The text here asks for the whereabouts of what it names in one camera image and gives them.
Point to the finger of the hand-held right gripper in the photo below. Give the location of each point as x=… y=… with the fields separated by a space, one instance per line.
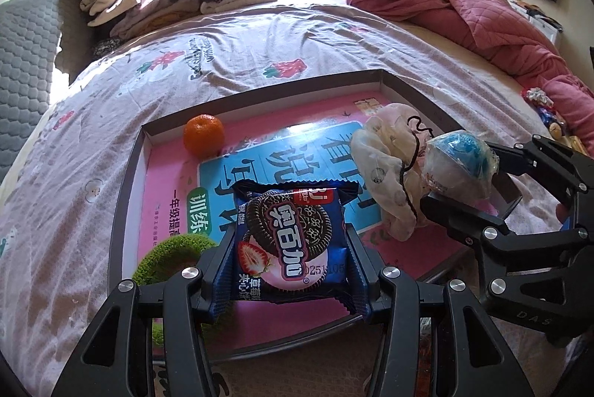
x=524 y=155
x=459 y=218

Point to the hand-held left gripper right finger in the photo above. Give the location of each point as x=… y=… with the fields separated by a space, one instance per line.
x=364 y=295

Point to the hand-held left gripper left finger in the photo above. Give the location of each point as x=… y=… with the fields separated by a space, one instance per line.
x=217 y=290

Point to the blue toy egg pack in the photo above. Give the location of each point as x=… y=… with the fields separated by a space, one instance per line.
x=459 y=165

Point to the green fuzzy scrunchie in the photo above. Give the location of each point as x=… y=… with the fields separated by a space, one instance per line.
x=171 y=255

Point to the blue sandwich cookie packet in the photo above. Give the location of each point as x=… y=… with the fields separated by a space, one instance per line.
x=287 y=239

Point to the shallow cardboard box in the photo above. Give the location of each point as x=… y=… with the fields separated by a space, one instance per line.
x=260 y=100

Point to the person's right hand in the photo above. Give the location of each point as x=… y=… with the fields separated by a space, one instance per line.
x=563 y=212

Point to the small walnut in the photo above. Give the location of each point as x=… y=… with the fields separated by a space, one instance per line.
x=555 y=129

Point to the yellow snack packet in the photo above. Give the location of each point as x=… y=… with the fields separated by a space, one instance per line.
x=574 y=142

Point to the white and red scrunchie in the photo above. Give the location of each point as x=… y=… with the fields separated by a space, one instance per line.
x=537 y=96

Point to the beige bed sheet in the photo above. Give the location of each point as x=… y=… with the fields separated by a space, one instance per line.
x=464 y=49

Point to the pink and blue book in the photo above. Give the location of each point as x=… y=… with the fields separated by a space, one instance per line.
x=171 y=174

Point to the white television cabinet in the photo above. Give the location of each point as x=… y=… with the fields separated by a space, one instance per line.
x=543 y=21

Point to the orange mandarin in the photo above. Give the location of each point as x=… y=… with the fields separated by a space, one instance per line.
x=204 y=134

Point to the pink quilted blanket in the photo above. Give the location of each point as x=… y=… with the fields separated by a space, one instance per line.
x=441 y=2

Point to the strawberry printed bed sheet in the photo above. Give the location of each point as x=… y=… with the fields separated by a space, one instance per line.
x=301 y=35

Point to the grey quilted headboard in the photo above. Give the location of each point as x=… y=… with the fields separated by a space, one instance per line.
x=23 y=53

